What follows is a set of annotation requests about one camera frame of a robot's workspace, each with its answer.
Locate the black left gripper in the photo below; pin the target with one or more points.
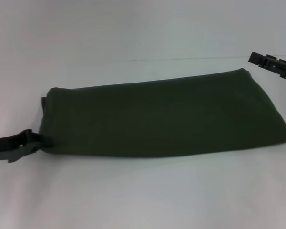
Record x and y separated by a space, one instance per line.
7 148

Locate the dark green t-shirt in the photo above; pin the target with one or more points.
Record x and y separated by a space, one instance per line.
157 114

